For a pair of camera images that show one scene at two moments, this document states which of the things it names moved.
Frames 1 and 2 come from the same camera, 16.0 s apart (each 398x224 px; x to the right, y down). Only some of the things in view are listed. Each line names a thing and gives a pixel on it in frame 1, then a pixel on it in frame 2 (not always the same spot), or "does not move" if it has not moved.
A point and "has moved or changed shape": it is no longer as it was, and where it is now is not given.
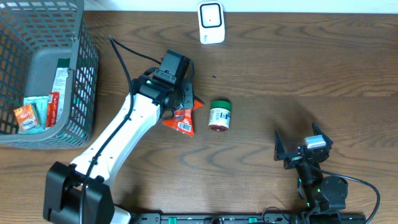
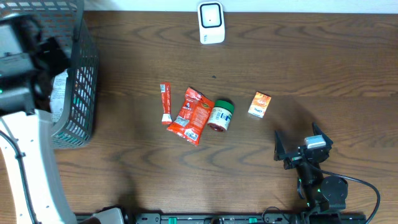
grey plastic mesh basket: [33, 34] does not move
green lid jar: [219, 115] does not move
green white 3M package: [60, 87] does not move
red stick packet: [52, 109] has moved or changed shape
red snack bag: [183, 120] has moved or changed shape
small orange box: [25, 117] has moved or changed shape
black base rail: [249, 218] does not move
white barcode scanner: [211, 22] does not move
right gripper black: [293, 158] does not move
